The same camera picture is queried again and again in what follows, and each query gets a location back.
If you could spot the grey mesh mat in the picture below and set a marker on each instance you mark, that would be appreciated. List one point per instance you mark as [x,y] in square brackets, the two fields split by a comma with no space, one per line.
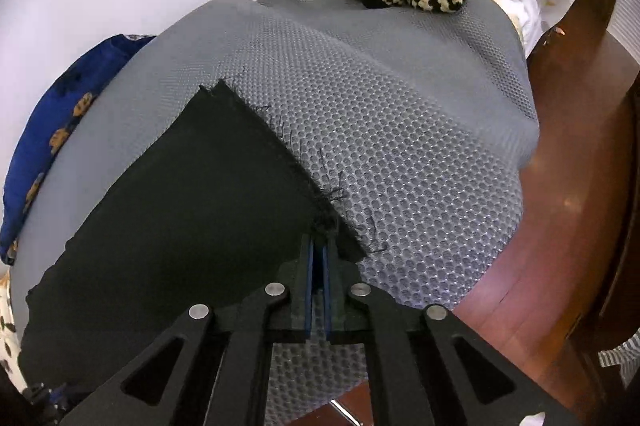
[400,131]

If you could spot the black pants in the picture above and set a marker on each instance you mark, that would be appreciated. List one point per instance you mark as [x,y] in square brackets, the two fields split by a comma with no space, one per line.
[200,206]

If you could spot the blue printed blanket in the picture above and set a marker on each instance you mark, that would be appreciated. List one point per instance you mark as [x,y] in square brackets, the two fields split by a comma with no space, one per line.
[40,131]

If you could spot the grey striped cloth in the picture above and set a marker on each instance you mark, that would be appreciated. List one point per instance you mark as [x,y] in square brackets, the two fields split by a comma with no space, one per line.
[622,356]

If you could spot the white spotted sheet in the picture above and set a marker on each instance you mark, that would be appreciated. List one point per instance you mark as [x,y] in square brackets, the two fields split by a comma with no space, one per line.
[7,341]

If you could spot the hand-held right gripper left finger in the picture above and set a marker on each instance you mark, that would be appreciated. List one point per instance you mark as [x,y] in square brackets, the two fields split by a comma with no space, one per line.
[309,293]

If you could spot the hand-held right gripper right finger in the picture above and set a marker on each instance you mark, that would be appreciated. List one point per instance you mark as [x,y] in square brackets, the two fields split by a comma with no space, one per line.
[326,293]

